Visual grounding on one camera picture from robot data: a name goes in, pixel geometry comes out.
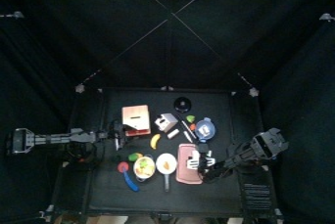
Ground white toy rice block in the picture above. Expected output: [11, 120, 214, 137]
[166, 128, 182, 140]

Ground pink rectangular tray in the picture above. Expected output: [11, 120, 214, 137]
[174, 143, 204, 185]

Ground wooden toy toaster box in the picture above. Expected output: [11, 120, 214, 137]
[121, 104, 152, 137]

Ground green yellow toy fruit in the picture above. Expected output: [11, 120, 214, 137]
[127, 152, 145, 162]

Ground frying pan with fried egg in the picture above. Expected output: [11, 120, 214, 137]
[154, 152, 180, 193]

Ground short white stick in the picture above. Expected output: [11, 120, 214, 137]
[182, 130, 196, 144]

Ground yellow toy banana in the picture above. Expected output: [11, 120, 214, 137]
[149, 133, 162, 151]

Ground white toy stick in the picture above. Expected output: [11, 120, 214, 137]
[181, 119, 197, 135]

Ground white grey toy cube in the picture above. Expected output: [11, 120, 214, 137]
[153, 112, 180, 133]

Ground white pot with toy food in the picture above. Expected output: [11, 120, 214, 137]
[133, 155, 157, 183]

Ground red blue toy spoon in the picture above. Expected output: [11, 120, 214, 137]
[115, 160, 141, 193]

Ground black thin stick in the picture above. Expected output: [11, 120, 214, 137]
[174, 112, 189, 124]

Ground black bowl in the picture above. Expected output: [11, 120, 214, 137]
[173, 96, 193, 114]

